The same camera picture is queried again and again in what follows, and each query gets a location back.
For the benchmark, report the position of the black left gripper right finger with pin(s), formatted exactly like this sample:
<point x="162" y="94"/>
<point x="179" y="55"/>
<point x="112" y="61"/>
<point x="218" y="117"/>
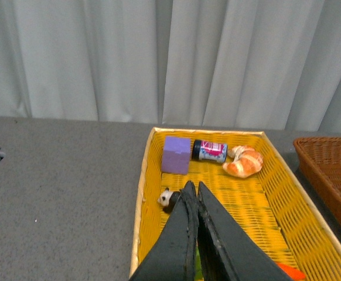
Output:
<point x="226" y="251"/>

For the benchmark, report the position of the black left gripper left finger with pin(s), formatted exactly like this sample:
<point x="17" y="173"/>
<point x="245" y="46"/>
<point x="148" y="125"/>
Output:
<point x="173" y="256"/>

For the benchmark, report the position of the yellow woven basket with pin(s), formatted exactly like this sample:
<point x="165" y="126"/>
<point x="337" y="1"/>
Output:
<point x="271" y="206"/>

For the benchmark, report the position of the brown wicker basket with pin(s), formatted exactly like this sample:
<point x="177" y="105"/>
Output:
<point x="320" y="162"/>

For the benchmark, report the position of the toy panda figure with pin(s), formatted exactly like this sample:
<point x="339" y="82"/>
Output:
<point x="168" y="199"/>

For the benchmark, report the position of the toy orange carrot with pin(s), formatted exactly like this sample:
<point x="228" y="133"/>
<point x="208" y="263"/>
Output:
<point x="293" y="273"/>

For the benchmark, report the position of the toy croissant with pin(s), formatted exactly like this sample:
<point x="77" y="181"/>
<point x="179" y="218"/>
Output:
<point x="246" y="161"/>

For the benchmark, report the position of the small dark labelled jar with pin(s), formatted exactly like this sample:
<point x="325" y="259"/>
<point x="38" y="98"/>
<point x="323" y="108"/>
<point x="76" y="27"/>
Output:
<point x="211" y="151"/>

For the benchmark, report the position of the purple foam cube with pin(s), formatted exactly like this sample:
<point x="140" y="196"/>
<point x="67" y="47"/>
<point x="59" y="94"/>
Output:
<point x="176" y="155"/>

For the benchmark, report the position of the pale green curtain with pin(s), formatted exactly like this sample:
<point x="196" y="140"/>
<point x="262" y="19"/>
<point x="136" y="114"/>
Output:
<point x="242" y="64"/>

